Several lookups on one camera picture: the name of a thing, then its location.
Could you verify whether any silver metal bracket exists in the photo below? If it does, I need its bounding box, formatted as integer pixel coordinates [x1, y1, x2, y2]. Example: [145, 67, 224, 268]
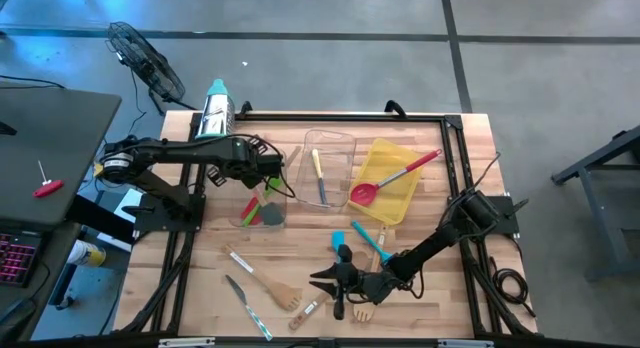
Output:
[437, 339, 494, 348]
[158, 337, 216, 348]

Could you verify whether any black coiled cable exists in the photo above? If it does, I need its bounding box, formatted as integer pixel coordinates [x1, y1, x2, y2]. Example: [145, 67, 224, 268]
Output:
[489, 257, 536, 319]

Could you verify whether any slim teal silicone spatula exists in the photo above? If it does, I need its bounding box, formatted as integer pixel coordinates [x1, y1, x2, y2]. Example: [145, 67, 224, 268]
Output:
[350, 220, 394, 265]

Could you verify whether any metal box grater teal handle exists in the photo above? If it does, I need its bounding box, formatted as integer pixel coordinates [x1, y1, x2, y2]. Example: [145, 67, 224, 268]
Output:
[194, 78, 237, 140]

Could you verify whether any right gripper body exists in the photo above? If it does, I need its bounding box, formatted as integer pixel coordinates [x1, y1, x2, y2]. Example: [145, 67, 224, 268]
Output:
[332, 242, 402, 322]

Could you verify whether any gray spatula wooden handle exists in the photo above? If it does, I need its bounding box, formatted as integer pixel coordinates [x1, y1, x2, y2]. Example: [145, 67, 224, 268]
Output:
[251, 186, 286, 227]

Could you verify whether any red slotted spoon metal handle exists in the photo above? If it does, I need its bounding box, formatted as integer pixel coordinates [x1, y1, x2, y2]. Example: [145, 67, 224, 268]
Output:
[349, 148, 444, 208]

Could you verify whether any wooden slotted spatula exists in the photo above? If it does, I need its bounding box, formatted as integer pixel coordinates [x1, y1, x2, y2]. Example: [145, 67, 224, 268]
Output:
[222, 244, 304, 312]

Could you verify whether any green silicone spatula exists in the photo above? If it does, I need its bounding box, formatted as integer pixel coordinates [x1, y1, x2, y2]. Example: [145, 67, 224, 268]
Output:
[242, 177, 284, 228]

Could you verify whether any yellow plastic bin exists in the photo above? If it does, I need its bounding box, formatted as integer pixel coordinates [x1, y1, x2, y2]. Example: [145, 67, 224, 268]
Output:
[347, 137, 425, 227]

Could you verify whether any black floor fan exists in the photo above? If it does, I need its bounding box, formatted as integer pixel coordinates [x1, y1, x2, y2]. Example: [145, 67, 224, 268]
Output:
[105, 21, 187, 114]

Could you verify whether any red spatula wooden handle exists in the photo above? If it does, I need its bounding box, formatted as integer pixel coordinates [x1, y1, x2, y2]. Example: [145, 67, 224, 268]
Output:
[239, 146, 304, 227]

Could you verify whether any backlit keyboard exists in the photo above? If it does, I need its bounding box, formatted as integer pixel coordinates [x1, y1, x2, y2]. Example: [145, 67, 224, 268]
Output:
[0, 230, 44, 288]

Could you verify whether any dark gray desk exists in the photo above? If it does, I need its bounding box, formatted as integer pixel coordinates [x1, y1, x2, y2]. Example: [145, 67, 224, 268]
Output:
[0, 82, 123, 229]

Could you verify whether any clear plastic bin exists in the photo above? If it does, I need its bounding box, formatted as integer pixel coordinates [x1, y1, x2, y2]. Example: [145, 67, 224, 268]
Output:
[228, 150, 290, 230]
[294, 129, 357, 209]

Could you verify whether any cream-handled table knife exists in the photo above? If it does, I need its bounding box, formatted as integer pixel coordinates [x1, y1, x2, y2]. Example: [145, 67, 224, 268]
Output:
[310, 147, 331, 207]

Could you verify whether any wooden spork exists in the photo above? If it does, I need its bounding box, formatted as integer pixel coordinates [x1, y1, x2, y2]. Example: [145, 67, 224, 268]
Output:
[352, 225, 390, 323]

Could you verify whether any white and yellow can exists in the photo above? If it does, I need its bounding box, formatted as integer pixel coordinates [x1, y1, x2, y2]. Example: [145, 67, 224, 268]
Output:
[66, 239, 107, 268]

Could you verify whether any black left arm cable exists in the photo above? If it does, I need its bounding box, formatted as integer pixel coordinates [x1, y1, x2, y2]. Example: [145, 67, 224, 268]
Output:
[239, 132, 297, 199]

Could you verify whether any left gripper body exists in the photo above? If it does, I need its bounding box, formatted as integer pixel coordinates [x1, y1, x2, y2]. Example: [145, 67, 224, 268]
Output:
[206, 135, 285, 188]

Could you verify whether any dark metal stand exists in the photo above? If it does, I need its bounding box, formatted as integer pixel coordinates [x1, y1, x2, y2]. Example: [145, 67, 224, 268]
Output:
[551, 125, 640, 282]

